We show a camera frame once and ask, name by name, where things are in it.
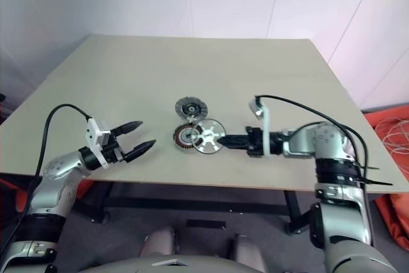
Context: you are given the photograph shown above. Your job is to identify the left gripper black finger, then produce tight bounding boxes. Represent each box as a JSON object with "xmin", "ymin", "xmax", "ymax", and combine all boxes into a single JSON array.
[
  {"xmin": 111, "ymin": 120, "xmax": 144, "ymax": 137},
  {"xmin": 124, "ymin": 139, "xmax": 157, "ymax": 164}
]

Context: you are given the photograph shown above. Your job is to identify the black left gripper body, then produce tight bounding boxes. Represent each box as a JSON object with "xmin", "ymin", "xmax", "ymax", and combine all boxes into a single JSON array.
[{"xmin": 102, "ymin": 133, "xmax": 127, "ymax": 164}]

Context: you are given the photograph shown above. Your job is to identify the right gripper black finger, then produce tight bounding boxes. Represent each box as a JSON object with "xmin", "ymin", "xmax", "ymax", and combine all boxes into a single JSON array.
[
  {"xmin": 217, "ymin": 134, "xmax": 249, "ymax": 144},
  {"xmin": 220, "ymin": 141, "xmax": 249, "ymax": 151}
]

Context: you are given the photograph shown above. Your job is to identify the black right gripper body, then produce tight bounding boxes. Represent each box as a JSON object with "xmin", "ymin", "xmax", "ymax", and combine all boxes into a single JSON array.
[{"xmin": 244, "ymin": 125, "xmax": 264, "ymax": 159}]

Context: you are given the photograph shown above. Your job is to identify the silver spoked cover plate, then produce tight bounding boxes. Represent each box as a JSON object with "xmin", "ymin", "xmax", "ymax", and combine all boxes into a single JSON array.
[{"xmin": 192, "ymin": 118, "xmax": 228, "ymax": 157}]

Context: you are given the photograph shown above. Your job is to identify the copper wound stator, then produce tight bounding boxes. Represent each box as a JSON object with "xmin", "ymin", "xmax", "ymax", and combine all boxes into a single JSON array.
[{"xmin": 173, "ymin": 123, "xmax": 206, "ymax": 152}]

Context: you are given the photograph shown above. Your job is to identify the finned silver motor end cap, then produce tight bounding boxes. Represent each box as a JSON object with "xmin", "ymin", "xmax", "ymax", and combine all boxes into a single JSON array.
[{"xmin": 174, "ymin": 96, "xmax": 209, "ymax": 123}]

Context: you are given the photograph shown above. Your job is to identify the dark rounded left robot leg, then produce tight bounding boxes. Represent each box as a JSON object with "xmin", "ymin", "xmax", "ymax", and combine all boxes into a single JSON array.
[{"xmin": 141, "ymin": 225, "xmax": 177, "ymax": 258}]

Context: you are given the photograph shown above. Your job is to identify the dark rounded robot leg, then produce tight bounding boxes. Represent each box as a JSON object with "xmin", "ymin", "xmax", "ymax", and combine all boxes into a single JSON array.
[
  {"xmin": 141, "ymin": 225, "xmax": 177, "ymax": 258},
  {"xmin": 231, "ymin": 233, "xmax": 268, "ymax": 273}
]

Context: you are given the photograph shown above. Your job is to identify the dark rounded right robot leg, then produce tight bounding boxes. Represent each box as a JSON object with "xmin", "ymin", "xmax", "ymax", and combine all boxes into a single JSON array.
[{"xmin": 231, "ymin": 233, "xmax": 268, "ymax": 273}]

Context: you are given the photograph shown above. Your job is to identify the grey robot torso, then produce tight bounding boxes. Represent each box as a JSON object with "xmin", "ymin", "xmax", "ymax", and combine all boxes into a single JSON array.
[{"xmin": 76, "ymin": 253, "xmax": 270, "ymax": 273}]

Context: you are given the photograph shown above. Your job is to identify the orange floor mat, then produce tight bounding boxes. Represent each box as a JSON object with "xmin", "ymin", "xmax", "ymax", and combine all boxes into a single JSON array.
[{"xmin": 363, "ymin": 103, "xmax": 409, "ymax": 172}]

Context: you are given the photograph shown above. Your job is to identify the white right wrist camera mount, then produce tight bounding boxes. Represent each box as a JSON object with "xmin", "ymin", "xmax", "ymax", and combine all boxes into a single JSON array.
[{"xmin": 248, "ymin": 95, "xmax": 273, "ymax": 158}]

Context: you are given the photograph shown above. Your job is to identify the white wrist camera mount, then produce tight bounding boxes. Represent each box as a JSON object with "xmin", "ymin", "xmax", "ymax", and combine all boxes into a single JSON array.
[
  {"xmin": 85, "ymin": 118, "xmax": 113, "ymax": 171},
  {"xmin": 248, "ymin": 95, "xmax": 273, "ymax": 158}
]

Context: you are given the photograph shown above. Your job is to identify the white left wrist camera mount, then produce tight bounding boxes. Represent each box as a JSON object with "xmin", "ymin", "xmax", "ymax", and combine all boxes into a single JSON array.
[{"xmin": 85, "ymin": 118, "xmax": 113, "ymax": 171}]

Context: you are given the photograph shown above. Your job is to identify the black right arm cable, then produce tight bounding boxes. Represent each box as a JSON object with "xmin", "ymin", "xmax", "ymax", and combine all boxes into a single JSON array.
[{"xmin": 254, "ymin": 94, "xmax": 369, "ymax": 188}]

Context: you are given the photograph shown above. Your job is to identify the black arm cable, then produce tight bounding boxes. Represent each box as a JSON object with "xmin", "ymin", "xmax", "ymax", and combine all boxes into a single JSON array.
[
  {"xmin": 254, "ymin": 94, "xmax": 369, "ymax": 188},
  {"xmin": 0, "ymin": 104, "xmax": 93, "ymax": 255}
]

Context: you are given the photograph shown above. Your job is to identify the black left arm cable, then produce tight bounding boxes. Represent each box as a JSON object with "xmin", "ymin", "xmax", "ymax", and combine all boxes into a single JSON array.
[{"xmin": 0, "ymin": 104, "xmax": 93, "ymax": 255}]

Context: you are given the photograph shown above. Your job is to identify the black metal table frame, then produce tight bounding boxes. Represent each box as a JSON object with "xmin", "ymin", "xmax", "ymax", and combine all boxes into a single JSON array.
[{"xmin": 0, "ymin": 172, "xmax": 322, "ymax": 236}]

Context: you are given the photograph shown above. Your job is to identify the tangled white cable bundle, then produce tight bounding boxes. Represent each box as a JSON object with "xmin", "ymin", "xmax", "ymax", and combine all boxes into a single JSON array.
[{"xmin": 375, "ymin": 107, "xmax": 409, "ymax": 153}]

